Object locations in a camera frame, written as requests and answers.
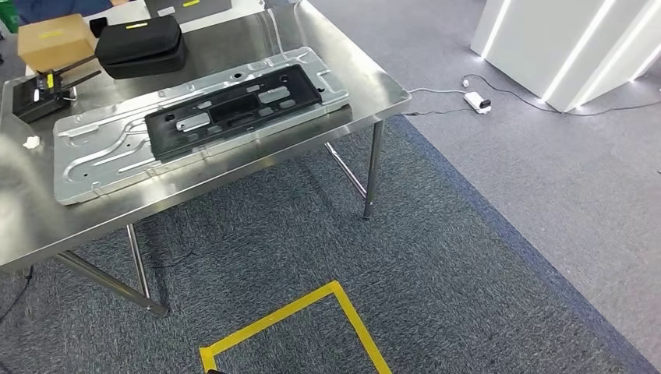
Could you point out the white power strip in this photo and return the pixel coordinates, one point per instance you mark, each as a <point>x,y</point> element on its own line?
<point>476,102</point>

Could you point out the black zip case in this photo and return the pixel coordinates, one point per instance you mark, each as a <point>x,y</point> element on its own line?
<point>139,46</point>

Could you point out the grey stamped metal plate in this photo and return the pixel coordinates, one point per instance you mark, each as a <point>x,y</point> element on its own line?
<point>103,155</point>

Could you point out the brown cardboard box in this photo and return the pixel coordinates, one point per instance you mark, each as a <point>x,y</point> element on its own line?
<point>54,44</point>

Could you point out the crumpled white paper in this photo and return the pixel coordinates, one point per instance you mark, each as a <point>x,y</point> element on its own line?
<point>32,143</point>

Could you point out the black plastic panel part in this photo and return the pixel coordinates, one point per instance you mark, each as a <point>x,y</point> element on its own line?
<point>232,111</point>

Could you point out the white cabinet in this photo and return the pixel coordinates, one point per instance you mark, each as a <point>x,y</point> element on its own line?
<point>568,46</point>

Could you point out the steel workbench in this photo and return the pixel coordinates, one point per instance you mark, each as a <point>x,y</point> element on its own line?
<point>206,170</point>

